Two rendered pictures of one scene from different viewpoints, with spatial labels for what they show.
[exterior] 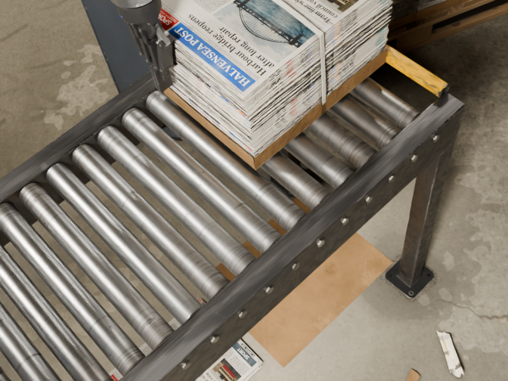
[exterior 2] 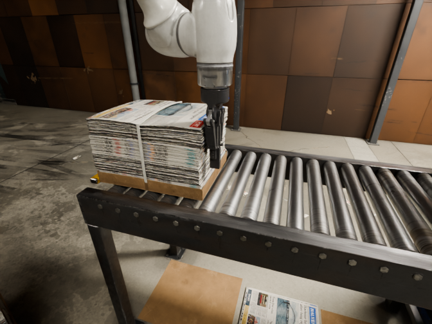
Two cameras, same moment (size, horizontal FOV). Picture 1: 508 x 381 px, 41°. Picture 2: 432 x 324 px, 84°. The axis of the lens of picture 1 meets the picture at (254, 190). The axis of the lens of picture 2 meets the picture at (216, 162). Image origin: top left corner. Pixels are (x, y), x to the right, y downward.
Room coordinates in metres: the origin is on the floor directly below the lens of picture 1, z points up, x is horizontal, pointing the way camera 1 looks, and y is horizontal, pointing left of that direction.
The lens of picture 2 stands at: (1.31, 0.63, 1.24)
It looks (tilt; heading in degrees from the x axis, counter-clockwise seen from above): 27 degrees down; 231
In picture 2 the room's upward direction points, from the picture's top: straight up
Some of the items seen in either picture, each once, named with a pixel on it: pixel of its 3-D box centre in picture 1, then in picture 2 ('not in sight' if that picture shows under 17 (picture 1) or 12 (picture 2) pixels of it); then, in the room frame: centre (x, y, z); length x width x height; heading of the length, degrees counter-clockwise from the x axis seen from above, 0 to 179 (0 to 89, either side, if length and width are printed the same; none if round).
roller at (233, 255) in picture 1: (172, 197); (258, 184); (0.73, 0.16, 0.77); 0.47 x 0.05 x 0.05; 34
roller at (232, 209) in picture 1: (197, 178); (240, 181); (0.77, 0.11, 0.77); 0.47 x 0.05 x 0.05; 34
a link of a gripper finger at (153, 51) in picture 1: (155, 44); (216, 126); (0.90, 0.13, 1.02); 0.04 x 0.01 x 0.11; 124
